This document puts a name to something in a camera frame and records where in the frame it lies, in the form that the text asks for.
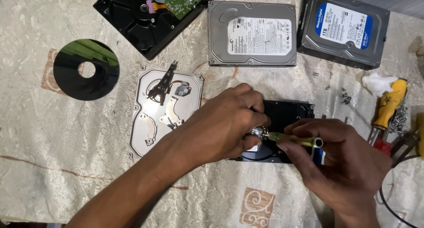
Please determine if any person's left hand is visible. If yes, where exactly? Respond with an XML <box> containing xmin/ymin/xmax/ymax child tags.
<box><xmin>177</xmin><ymin>83</ymin><xmax>271</xmax><ymax>166</ymax></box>

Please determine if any person's right hand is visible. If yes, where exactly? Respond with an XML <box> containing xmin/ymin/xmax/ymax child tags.
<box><xmin>276</xmin><ymin>118</ymin><xmax>393</xmax><ymax>216</ymax></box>

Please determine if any green metal precision screwdriver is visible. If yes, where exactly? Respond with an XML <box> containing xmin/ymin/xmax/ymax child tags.
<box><xmin>262</xmin><ymin>132</ymin><xmax>324</xmax><ymax>149</ymax></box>

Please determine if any black hard drive body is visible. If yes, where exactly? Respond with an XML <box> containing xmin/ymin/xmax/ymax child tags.
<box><xmin>228</xmin><ymin>100</ymin><xmax>315</xmax><ymax>164</ymax></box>

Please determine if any small blue plastic part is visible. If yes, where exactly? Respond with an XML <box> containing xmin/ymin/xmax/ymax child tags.
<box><xmin>311</xmin><ymin>149</ymin><xmax>326</xmax><ymax>165</ymax></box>

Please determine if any silver spindle clamp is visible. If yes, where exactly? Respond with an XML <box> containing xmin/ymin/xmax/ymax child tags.
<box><xmin>251</xmin><ymin>126</ymin><xmax>269</xmax><ymax>141</ymax></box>

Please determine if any small silver connector piece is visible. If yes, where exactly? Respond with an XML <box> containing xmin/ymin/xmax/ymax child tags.
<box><xmin>174</xmin><ymin>81</ymin><xmax>192</xmax><ymax>97</ymax></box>

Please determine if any cluster of small dark screws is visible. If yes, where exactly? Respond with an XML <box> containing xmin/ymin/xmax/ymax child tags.
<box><xmin>341</xmin><ymin>87</ymin><xmax>352</xmax><ymax>105</ymax></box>

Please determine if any pile of silver screws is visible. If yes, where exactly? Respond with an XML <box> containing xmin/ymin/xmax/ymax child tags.
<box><xmin>390</xmin><ymin>103</ymin><xmax>410</xmax><ymax>135</ymax></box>

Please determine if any silver hard drive lid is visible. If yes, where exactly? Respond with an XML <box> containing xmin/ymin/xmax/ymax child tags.
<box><xmin>127</xmin><ymin>65</ymin><xmax>204</xmax><ymax>160</ymax></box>

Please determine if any white cotton wad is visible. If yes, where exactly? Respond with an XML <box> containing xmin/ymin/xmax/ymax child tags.
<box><xmin>361</xmin><ymin>72</ymin><xmax>399</xmax><ymax>98</ymax></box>

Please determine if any silver hard drive white label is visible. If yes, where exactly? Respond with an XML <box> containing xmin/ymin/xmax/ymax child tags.
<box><xmin>208</xmin><ymin>0</ymin><xmax>297</xmax><ymax>68</ymax></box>

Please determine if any beige patterned tablecloth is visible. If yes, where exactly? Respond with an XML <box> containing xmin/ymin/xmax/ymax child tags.
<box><xmin>0</xmin><ymin>0</ymin><xmax>424</xmax><ymax>228</ymax></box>

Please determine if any black empty hard drive case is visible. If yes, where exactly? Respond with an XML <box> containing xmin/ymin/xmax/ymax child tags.
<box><xmin>93</xmin><ymin>0</ymin><xmax>214</xmax><ymax>61</ymax></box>

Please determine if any green circuit board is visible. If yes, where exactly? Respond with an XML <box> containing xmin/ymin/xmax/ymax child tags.
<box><xmin>164</xmin><ymin>0</ymin><xmax>210</xmax><ymax>20</ymax></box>

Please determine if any hard drive blue white label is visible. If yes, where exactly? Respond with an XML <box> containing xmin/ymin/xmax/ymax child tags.
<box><xmin>296</xmin><ymin>0</ymin><xmax>391</xmax><ymax>71</ymax></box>

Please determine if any shiny loose disk platter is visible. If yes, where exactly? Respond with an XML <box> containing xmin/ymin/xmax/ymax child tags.
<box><xmin>53</xmin><ymin>39</ymin><xmax>120</xmax><ymax>101</ymax></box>

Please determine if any red handled tool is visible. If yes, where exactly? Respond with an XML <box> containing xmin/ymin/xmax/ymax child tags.
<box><xmin>374</xmin><ymin>139</ymin><xmax>394</xmax><ymax>156</ymax></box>

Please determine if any silver magnet bracket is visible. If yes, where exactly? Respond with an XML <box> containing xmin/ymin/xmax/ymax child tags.
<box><xmin>139</xmin><ymin>112</ymin><xmax>158</xmax><ymax>147</ymax></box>
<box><xmin>159</xmin><ymin>96</ymin><xmax>185</xmax><ymax>129</ymax></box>

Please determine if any black cable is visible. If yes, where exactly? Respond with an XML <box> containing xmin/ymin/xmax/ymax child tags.
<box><xmin>379</xmin><ymin>183</ymin><xmax>418</xmax><ymax>228</ymax></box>

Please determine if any yellow handled screwdriver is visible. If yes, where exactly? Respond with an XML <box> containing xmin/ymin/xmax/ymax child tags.
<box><xmin>367</xmin><ymin>78</ymin><xmax>408</xmax><ymax>146</ymax></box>

